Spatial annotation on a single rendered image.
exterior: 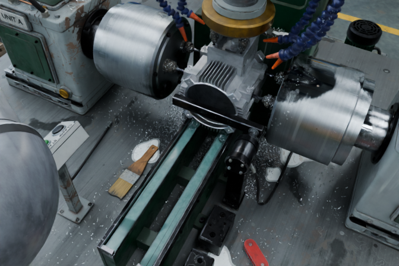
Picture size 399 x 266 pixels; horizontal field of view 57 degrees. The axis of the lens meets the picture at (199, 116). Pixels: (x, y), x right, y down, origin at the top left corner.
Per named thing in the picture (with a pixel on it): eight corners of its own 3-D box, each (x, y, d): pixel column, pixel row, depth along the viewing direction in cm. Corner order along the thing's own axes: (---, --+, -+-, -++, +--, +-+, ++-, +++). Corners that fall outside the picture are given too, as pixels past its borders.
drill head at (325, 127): (260, 92, 117) (275, 25, 99) (395, 139, 106) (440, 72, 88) (230, 148, 102) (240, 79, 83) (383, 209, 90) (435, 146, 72)
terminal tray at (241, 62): (222, 43, 108) (225, 22, 103) (257, 54, 105) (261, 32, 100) (205, 66, 100) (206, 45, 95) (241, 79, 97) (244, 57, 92)
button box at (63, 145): (73, 136, 91) (60, 120, 89) (90, 136, 87) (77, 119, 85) (22, 189, 81) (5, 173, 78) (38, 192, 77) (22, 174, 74)
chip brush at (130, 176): (149, 143, 116) (148, 142, 116) (162, 150, 115) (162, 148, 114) (107, 192, 104) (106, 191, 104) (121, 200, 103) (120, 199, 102)
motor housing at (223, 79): (207, 78, 120) (210, 28, 106) (262, 97, 115) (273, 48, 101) (178, 119, 108) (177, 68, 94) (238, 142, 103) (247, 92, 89)
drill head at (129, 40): (111, 40, 133) (100, -26, 115) (202, 72, 123) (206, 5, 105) (65, 82, 118) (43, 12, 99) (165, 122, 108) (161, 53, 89)
